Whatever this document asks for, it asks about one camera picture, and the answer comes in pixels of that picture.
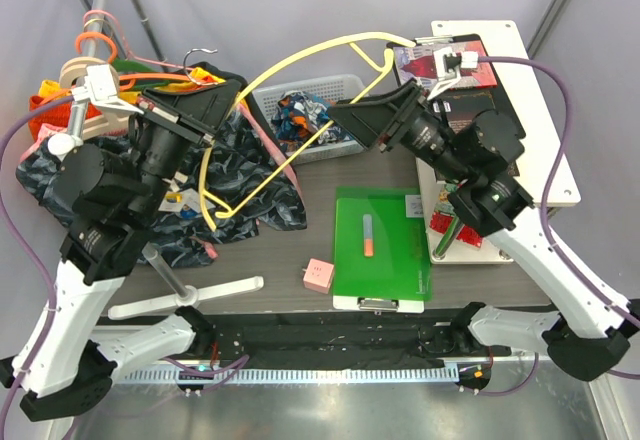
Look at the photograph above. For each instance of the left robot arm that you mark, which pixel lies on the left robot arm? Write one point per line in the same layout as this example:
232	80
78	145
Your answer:
115	200

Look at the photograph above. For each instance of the black garment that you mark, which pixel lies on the black garment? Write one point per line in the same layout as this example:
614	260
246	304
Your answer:
248	101

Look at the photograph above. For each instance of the beige wooden hanger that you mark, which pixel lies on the beige wooden hanger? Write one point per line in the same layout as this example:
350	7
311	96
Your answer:
86	121

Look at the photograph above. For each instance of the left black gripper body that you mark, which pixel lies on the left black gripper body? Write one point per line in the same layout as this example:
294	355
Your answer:
195	126

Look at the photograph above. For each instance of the black clipboard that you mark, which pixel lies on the black clipboard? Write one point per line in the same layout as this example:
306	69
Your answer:
436	104

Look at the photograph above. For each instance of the colourful patterned shorts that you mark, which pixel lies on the colourful patterned shorts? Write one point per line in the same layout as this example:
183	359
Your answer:
298	116

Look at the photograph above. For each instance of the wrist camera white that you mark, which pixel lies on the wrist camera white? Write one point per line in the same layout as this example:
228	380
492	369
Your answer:
101	88
449	65

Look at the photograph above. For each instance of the white garment tags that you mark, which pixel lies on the white garment tags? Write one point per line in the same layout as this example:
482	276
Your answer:
179	200

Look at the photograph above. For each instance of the white side table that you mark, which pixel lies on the white side table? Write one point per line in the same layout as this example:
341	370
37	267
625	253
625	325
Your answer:
502	38

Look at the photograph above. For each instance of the silver clothes rack pole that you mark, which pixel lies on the silver clothes rack pole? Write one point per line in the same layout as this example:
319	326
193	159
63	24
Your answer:
61	143

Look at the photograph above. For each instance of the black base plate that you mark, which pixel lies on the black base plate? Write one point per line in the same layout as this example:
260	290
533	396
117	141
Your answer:
340	340

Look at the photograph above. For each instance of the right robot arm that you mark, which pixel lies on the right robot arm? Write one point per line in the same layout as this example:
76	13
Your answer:
589	331

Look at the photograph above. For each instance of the yellow clothes hanger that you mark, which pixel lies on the yellow clothes hanger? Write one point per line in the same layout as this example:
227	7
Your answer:
352	41

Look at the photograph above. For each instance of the orange marker pen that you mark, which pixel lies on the orange marker pen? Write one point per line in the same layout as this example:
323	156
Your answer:
368	238

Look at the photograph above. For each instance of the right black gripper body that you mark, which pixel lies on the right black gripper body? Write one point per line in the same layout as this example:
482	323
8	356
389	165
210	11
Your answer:
404	115

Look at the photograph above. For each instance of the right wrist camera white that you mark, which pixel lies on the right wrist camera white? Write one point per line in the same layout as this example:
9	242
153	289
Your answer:
449	65

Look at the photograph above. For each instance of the pink clothes hanger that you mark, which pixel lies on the pink clothes hanger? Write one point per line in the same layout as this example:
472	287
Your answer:
119	32

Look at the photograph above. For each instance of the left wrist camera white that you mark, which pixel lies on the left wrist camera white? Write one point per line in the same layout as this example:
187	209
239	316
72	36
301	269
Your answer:
101	88

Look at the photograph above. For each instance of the pink cube power adapter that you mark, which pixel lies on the pink cube power adapter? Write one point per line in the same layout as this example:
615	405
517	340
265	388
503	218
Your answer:
318	276

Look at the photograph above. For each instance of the black hardcover book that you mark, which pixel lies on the black hardcover book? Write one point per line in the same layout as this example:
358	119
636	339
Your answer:
461	107

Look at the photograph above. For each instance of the yellow shorts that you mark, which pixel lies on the yellow shorts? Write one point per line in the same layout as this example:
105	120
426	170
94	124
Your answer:
170	82

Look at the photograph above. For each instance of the white perforated plastic basket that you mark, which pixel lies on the white perforated plastic basket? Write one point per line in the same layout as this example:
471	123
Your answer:
334	142

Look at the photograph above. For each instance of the green clipboard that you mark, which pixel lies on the green clipboard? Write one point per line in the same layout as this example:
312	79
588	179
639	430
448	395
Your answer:
397	277

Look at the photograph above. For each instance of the white cable duct strip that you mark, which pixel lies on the white cable duct strip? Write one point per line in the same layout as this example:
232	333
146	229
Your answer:
168	374

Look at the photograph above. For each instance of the white rack base foot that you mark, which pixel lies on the white rack base foot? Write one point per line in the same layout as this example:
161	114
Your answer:
184	296

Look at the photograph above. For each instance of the orange knitted shorts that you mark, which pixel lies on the orange knitted shorts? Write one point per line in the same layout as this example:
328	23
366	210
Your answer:
56	119

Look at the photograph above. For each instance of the dark patterned shorts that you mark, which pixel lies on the dark patterned shorts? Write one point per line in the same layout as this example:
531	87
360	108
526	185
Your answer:
239	163

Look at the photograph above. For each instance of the orange clothes hanger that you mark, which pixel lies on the orange clothes hanger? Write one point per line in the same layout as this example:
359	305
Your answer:
66	80

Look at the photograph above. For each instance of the red illustrated book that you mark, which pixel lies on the red illustrated book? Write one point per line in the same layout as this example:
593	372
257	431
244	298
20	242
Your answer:
418	63

